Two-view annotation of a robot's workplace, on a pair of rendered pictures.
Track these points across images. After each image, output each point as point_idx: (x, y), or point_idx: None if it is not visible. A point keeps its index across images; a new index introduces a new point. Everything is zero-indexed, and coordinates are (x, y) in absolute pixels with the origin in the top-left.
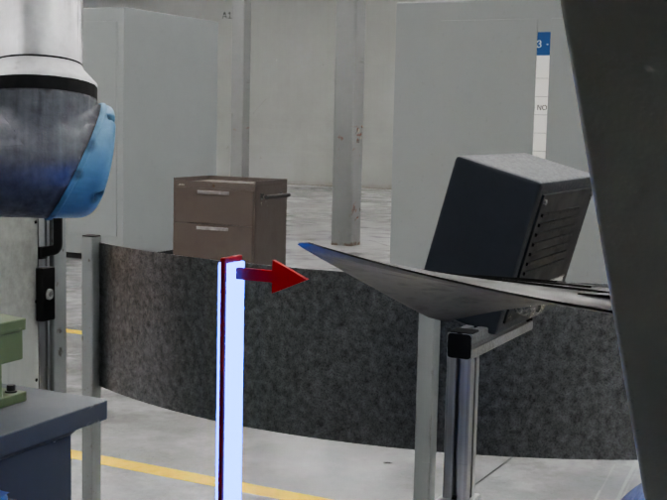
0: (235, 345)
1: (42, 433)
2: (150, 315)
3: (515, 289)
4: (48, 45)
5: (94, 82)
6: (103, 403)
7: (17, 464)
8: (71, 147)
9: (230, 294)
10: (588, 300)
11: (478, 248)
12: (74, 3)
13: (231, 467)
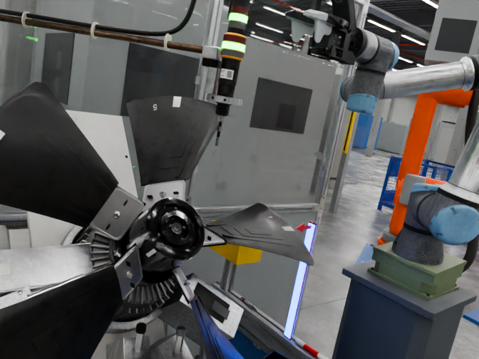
0: (306, 246)
1: (397, 299)
2: None
3: (228, 217)
4: (451, 179)
5: (460, 196)
6: (430, 313)
7: (390, 303)
8: (433, 213)
9: (306, 231)
10: (217, 221)
11: None
12: (468, 167)
13: (298, 278)
